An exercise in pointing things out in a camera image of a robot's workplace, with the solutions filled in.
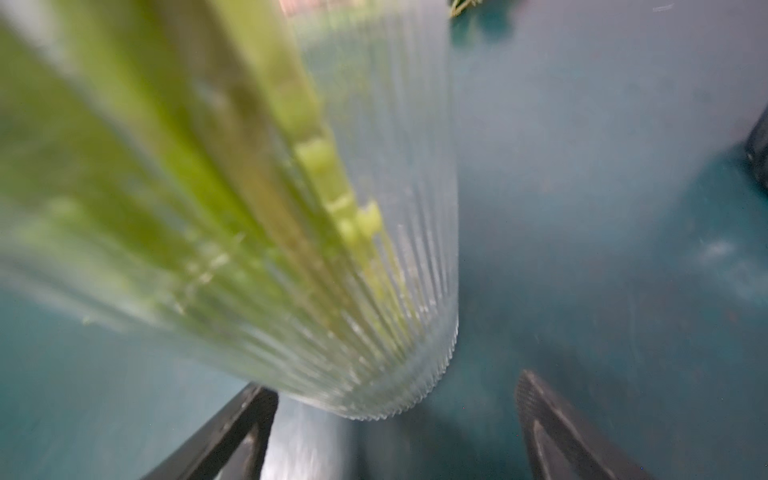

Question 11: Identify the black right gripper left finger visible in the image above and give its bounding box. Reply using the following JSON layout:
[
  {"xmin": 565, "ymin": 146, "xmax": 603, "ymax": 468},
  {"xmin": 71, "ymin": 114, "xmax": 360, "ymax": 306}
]
[{"xmin": 144, "ymin": 383, "xmax": 279, "ymax": 479}]

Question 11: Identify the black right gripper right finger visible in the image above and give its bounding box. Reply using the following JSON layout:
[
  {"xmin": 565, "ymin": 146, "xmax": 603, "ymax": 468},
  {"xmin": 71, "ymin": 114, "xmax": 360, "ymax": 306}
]
[{"xmin": 515, "ymin": 370, "xmax": 653, "ymax": 479}]

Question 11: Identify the clear glass vase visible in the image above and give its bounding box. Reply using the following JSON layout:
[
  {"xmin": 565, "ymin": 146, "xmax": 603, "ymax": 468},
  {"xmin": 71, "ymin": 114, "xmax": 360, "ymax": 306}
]
[{"xmin": 1, "ymin": 1, "xmax": 459, "ymax": 420}]

